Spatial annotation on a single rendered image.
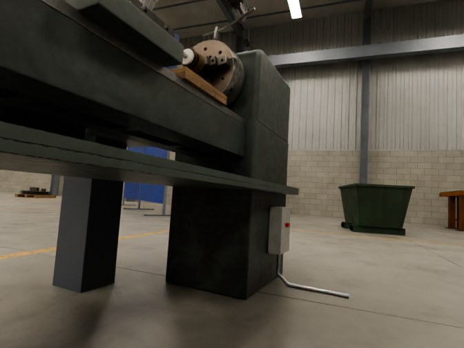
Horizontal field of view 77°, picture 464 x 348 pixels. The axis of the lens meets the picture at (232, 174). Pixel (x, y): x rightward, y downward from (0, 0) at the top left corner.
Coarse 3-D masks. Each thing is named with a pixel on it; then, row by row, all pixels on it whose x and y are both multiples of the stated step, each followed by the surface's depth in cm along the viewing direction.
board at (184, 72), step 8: (176, 72) 99; (184, 72) 97; (192, 72) 101; (192, 80) 101; (200, 80) 106; (200, 88) 106; (208, 88) 110; (216, 88) 116; (216, 96) 116; (224, 96) 122; (224, 104) 123
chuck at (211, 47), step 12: (204, 48) 143; (216, 48) 140; (228, 48) 137; (204, 72) 149; (216, 72) 138; (228, 72) 136; (240, 72) 141; (216, 84) 138; (228, 84) 135; (228, 96) 141
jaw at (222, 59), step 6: (204, 60) 132; (210, 60) 133; (216, 60) 134; (222, 60) 134; (228, 60) 134; (234, 60) 138; (204, 66) 134; (210, 66) 134; (216, 66) 135; (222, 66) 135; (228, 66) 136
